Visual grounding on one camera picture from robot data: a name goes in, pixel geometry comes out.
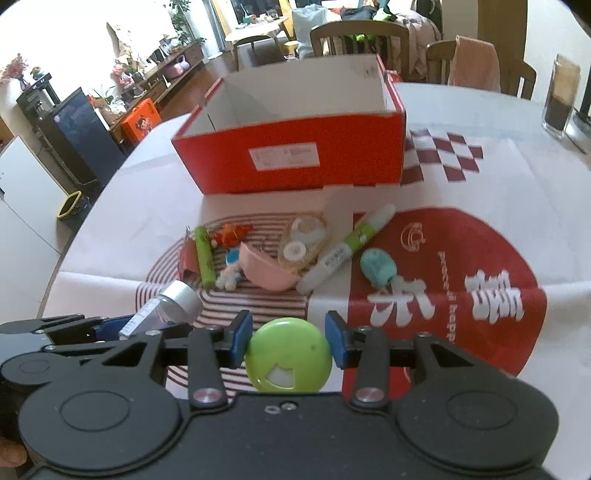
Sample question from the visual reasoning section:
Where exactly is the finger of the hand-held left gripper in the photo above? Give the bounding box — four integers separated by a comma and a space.
41, 322, 193, 366
0, 315, 138, 342

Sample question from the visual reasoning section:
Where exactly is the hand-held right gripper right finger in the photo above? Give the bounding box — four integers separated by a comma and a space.
324, 311, 491, 409

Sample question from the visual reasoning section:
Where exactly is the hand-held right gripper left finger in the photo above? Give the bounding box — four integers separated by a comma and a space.
95, 310, 254, 409

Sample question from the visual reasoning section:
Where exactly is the round green plastic case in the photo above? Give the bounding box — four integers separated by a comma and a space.
245, 318, 333, 394

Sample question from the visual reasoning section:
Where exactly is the small white blue figurine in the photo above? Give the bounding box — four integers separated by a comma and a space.
215, 251, 242, 291

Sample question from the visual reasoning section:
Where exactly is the pink plastic dish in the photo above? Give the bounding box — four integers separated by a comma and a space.
238, 242, 299, 292

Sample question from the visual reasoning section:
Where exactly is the clear bottle with silver cap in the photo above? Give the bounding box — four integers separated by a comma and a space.
117, 280, 204, 341

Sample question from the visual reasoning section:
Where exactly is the red cardboard box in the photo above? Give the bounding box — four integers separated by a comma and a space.
172, 53, 407, 195

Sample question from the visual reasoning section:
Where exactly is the teal fuzzy ball toy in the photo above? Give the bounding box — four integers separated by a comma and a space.
359, 248, 403, 291

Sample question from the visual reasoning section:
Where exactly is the green tube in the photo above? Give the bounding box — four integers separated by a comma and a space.
193, 226, 218, 289

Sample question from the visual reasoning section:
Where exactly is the small red pouch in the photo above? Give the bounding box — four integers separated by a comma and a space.
179, 240, 202, 280

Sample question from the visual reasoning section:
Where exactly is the white and green pen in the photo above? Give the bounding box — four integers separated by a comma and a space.
295, 203, 397, 296

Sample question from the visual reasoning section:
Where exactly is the clear correction tape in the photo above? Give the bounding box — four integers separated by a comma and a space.
278, 213, 331, 274

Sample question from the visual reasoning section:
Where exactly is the yellow rimmed trash bin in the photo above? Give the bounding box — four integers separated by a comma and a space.
56, 189, 84, 220

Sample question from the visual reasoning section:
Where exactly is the white cabinet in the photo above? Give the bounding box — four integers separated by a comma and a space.
0, 135, 80, 289

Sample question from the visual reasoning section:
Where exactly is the black mini fridge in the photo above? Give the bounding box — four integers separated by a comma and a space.
36, 87, 128, 191

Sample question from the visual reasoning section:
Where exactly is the red and white printed tablecloth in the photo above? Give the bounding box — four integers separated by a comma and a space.
42, 80, 591, 403

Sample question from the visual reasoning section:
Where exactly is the orange printed carton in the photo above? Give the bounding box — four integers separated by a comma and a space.
120, 97, 163, 145

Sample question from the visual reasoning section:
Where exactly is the black water dispenser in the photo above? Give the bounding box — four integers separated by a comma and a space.
16, 74, 62, 121

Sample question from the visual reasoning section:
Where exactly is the pink flower bouquet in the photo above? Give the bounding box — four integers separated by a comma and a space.
0, 52, 29, 91

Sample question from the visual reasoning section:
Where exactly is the wooden tv stand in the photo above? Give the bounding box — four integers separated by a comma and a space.
107, 42, 206, 117

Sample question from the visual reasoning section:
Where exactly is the wooden dining chair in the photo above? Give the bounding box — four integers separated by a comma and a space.
425, 39, 539, 100
309, 20, 411, 83

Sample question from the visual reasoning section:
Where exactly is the light wooden coffee table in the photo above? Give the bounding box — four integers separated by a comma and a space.
225, 16, 290, 52

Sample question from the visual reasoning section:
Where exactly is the pink towel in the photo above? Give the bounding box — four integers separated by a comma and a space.
448, 35, 502, 94

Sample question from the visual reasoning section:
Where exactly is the white plastic bag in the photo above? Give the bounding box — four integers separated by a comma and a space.
291, 6, 329, 57

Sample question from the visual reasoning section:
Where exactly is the potted green plant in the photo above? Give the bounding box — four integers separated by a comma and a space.
168, 0, 206, 46

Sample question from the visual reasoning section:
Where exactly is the glass with dark drink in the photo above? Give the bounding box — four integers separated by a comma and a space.
542, 54, 582, 140

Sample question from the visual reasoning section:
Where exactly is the orange toy keychain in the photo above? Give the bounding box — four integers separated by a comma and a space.
209, 223, 254, 248

